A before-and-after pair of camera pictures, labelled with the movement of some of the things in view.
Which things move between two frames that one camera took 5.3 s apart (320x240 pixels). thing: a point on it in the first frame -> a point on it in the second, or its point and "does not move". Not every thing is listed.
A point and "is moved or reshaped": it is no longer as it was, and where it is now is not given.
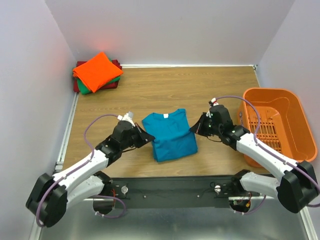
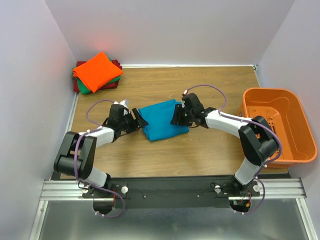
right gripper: (203, 124) -> (180, 114)
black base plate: (204, 192) does not move
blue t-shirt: (174, 137) is moved or reshaped
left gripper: (140, 135) -> (135, 119)
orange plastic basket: (284, 127) does not move
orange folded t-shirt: (97, 72) does not move
